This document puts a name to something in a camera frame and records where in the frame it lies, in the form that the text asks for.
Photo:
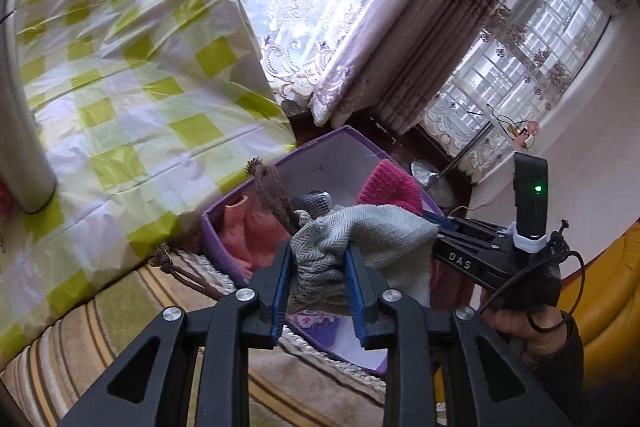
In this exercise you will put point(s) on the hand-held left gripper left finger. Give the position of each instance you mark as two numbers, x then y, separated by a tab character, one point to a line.
281	292

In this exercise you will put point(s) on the striped towel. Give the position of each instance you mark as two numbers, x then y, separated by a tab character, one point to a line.
100	332

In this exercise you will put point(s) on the purple box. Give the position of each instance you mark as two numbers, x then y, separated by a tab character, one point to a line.
220	237

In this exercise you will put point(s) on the person's right forearm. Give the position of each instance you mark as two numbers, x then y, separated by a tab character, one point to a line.
560	387

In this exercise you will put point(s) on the silver steel thermos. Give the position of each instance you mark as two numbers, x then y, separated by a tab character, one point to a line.
25	107

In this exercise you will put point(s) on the person's right hand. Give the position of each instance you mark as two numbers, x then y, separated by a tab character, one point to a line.
530	329

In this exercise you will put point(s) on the mauve drape curtain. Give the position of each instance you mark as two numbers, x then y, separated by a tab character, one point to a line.
425	32

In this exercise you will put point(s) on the green checked plastic tablecloth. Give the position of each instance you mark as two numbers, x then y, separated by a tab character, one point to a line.
125	132

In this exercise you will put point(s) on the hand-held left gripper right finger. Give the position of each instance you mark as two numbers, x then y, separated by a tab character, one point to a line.
359	302

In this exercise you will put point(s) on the yellow rounded seat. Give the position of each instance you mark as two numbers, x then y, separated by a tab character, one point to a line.
610	297

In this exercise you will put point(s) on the purple patterned knit hat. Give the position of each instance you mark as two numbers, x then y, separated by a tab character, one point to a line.
312	202

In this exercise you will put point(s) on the pink fleece hat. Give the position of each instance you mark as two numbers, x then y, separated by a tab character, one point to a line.
255	232

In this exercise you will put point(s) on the metal stand with rod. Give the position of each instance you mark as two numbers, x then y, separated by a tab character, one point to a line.
425	174

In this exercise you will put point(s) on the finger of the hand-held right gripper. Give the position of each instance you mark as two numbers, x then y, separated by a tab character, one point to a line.
475	239
465	223

